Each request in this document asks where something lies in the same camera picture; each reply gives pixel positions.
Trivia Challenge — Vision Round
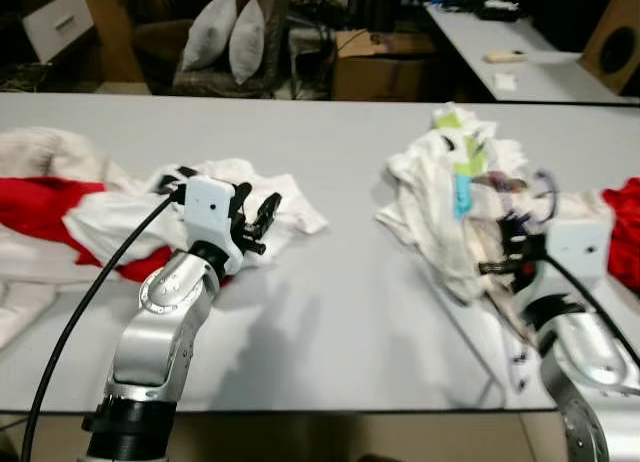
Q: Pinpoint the red knit shirt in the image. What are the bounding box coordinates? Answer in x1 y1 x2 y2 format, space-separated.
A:
600 177 640 293

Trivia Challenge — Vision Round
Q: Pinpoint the cream garment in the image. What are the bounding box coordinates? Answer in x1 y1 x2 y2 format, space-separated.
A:
555 187 611 228

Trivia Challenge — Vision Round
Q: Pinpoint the plain white garment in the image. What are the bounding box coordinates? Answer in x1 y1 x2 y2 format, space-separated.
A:
65 160 329 268

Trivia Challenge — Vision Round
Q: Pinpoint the dark armchair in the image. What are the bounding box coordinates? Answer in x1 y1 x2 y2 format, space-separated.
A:
135 17 291 98

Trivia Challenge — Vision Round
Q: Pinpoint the white desk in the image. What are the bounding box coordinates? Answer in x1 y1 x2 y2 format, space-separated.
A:
425 2 640 108

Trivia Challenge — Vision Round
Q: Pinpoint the white pillow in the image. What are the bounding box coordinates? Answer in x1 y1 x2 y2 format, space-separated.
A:
180 0 239 73
228 0 267 85

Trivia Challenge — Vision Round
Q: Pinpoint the open brown cardboard box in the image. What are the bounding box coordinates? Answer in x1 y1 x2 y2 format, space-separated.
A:
330 29 441 103

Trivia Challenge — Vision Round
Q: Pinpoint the beige fluffy garment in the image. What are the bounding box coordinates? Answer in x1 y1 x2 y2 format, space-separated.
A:
0 127 131 183

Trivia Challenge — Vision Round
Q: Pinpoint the red garment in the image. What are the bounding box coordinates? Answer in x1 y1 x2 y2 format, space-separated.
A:
0 177 231 283

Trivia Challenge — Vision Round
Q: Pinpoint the wooden loudspeaker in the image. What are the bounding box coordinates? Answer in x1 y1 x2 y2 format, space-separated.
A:
580 0 640 95

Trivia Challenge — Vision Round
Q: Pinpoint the white drawer unit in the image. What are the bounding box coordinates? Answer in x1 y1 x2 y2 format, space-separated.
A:
20 0 96 63

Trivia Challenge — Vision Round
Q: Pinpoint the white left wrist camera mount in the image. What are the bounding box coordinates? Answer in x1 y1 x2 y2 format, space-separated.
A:
183 177 251 248

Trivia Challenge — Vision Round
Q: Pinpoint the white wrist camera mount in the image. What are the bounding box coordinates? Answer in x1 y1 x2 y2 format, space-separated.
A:
183 177 251 248
545 219 613 288

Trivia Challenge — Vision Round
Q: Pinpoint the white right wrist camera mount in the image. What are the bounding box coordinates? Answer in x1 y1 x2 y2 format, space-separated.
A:
545 219 613 288

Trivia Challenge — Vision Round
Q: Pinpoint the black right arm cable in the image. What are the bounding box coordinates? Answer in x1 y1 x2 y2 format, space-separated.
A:
545 257 640 368

